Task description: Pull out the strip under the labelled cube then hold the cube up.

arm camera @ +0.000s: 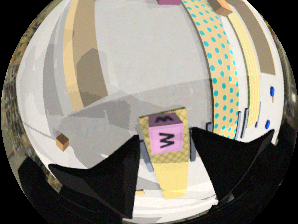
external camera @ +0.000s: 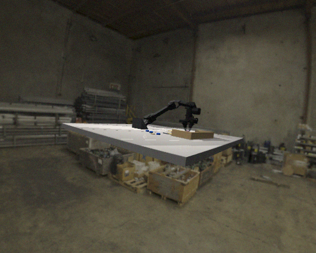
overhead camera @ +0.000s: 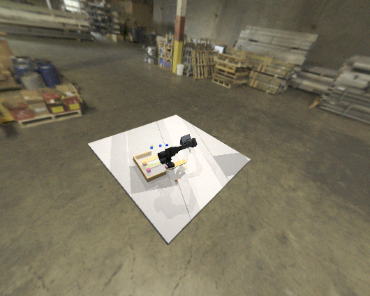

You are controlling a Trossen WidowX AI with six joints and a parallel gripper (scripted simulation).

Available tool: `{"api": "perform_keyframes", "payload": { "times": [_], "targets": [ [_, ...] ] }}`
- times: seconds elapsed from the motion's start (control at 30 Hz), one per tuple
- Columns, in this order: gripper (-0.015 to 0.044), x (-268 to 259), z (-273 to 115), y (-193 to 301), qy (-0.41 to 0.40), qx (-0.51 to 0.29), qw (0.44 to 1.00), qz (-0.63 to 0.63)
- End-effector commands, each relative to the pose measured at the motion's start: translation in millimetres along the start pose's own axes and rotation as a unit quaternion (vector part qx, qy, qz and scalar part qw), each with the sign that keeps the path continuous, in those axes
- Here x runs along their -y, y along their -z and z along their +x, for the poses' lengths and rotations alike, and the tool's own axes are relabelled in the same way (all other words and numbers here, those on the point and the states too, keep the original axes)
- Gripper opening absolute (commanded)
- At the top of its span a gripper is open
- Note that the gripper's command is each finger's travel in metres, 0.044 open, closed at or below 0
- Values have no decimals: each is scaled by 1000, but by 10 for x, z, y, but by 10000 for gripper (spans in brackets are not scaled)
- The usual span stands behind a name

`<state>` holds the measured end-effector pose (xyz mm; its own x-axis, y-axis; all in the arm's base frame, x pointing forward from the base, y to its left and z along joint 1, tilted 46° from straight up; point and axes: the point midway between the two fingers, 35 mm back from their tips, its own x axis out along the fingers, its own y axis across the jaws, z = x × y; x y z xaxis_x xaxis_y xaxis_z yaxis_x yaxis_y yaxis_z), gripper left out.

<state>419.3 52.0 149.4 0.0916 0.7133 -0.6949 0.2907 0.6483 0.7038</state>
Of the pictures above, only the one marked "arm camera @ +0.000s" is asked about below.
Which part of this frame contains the small brown cube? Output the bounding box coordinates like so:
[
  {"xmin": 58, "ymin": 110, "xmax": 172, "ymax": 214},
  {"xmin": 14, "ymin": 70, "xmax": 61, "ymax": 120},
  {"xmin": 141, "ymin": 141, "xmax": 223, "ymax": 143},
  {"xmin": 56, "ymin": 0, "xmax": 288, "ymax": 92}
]
[{"xmin": 56, "ymin": 133, "xmax": 69, "ymax": 152}]

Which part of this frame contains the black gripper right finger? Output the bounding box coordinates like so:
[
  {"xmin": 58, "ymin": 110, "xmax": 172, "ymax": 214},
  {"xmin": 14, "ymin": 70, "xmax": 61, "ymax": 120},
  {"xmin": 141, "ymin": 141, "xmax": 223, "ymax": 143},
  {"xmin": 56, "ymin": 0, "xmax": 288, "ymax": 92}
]
[{"xmin": 190, "ymin": 127, "xmax": 274, "ymax": 201}]

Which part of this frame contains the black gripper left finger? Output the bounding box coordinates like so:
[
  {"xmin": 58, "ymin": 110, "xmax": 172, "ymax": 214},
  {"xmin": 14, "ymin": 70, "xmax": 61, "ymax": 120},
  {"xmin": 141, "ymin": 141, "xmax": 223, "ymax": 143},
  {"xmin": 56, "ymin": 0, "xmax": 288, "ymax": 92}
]
[{"xmin": 48, "ymin": 135, "xmax": 141, "ymax": 220}]

